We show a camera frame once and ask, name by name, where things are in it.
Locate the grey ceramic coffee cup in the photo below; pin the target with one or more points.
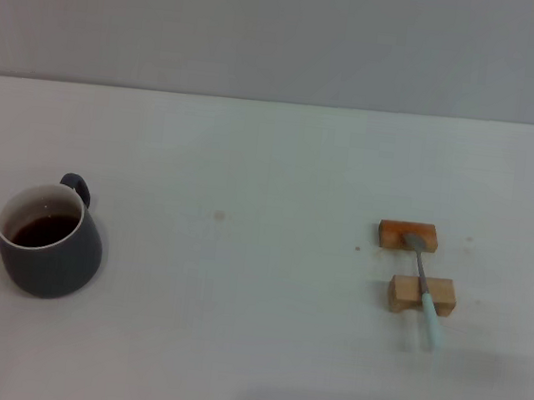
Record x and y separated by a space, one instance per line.
50 263

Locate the stained orange wooden block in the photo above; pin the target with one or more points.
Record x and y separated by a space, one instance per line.
392 234

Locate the plain notched wooden block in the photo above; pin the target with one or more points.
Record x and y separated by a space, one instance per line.
403 293

